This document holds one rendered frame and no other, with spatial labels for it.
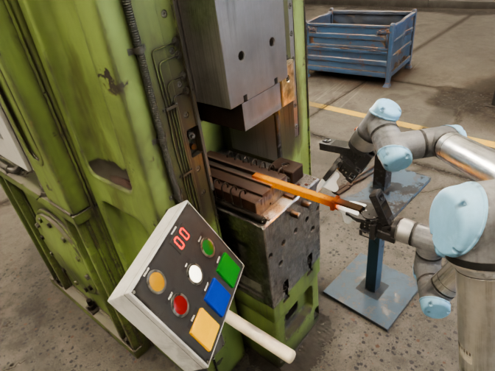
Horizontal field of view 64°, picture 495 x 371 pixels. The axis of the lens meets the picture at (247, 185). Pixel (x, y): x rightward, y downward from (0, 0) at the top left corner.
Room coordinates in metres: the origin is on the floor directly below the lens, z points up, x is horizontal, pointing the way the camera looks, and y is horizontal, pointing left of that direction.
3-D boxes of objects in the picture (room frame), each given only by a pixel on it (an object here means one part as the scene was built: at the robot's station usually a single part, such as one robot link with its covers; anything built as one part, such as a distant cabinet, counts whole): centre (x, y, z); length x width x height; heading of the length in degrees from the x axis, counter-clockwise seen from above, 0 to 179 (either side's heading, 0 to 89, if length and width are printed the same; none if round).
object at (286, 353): (0.91, 0.09, 0.62); 0.44 x 0.05 x 0.05; 46
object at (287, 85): (1.54, -0.21, 1.27); 0.09 x 0.02 x 0.17; 136
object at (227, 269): (0.81, 0.09, 1.01); 0.07 x 0.05 x 0.07; 161
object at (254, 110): (1.37, 0.06, 1.32); 0.42 x 0.20 x 0.10; 46
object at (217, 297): (0.72, 0.12, 1.01); 0.07 x 0.05 x 0.07; 161
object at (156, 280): (0.65, 0.24, 1.16); 0.05 x 0.03 x 0.04; 136
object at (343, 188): (1.65, -0.65, 0.73); 0.60 x 0.04 x 0.01; 124
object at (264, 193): (1.37, 0.06, 0.96); 0.42 x 0.20 x 0.09; 46
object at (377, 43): (5.09, -1.65, 0.36); 1.20 x 0.80 x 0.72; 48
